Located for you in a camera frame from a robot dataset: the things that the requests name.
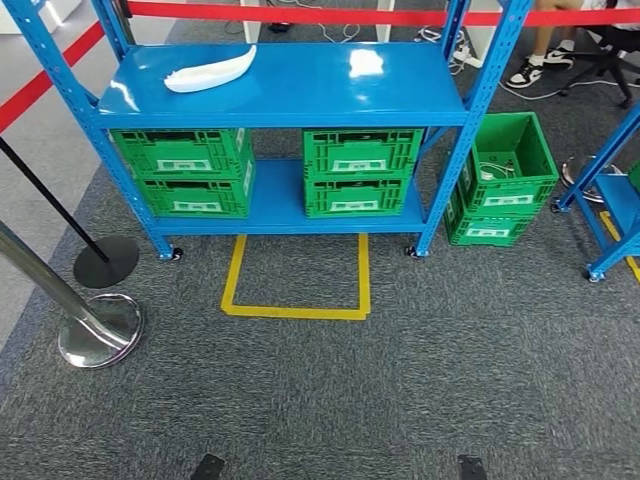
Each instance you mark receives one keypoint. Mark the white power strip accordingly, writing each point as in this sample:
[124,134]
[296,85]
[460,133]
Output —
[463,52]

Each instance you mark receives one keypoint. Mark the white curved plastic car part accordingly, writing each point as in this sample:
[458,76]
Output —
[210,74]

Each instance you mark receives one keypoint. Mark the chrome stanchion base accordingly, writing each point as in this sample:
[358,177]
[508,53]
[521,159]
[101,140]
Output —
[595,192]

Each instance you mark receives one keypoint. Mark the black router device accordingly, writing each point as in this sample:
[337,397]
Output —
[279,27]

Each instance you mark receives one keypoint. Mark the red barrier belt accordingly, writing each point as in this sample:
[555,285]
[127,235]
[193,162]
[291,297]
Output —
[300,13]
[30,93]

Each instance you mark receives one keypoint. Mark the black office chair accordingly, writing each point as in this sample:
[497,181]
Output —
[615,50]

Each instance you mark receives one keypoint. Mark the black belt stanchion post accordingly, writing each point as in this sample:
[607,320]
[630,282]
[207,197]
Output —
[124,20]

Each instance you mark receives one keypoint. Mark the green plastic crate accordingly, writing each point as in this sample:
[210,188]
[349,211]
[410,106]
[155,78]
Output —
[195,199]
[360,156]
[355,199]
[185,156]
[635,177]
[480,232]
[510,175]

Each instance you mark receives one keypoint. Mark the white desk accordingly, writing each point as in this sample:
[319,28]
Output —
[480,40]
[250,23]

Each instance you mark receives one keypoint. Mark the blue metal shelf rack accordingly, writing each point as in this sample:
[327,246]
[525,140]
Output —
[620,205]
[280,86]

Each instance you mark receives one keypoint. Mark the chrome stanchion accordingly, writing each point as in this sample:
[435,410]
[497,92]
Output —
[100,331]

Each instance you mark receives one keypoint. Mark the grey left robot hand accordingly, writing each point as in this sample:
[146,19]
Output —
[207,468]

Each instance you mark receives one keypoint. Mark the black stanchion with round base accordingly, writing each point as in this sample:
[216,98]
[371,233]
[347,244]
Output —
[105,262]

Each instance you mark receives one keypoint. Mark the person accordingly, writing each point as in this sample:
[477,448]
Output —
[545,60]

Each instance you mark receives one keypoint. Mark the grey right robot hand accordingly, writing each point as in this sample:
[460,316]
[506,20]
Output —
[472,469]

